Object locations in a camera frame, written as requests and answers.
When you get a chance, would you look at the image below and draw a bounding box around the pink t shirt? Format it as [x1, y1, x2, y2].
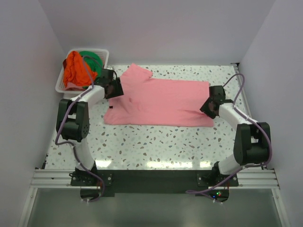
[104, 64, 214, 127]

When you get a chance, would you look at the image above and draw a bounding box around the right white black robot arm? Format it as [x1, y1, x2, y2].
[200, 86, 272, 186]

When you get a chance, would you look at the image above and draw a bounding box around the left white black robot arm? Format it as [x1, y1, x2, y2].
[55, 69, 124, 185]

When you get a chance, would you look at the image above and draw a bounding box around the green t shirt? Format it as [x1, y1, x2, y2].
[80, 51, 103, 77]

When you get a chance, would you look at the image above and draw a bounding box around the white plastic basket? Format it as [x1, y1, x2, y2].
[55, 47, 109, 95]

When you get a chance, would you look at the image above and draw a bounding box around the orange t shirt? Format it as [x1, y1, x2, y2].
[63, 51, 98, 87]

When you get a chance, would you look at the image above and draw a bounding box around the dark red garment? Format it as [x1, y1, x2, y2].
[62, 59, 67, 70]

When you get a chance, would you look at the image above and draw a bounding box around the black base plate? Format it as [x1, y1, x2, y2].
[69, 170, 239, 201]

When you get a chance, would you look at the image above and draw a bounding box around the aluminium frame rail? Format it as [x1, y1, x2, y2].
[31, 64, 275, 197]

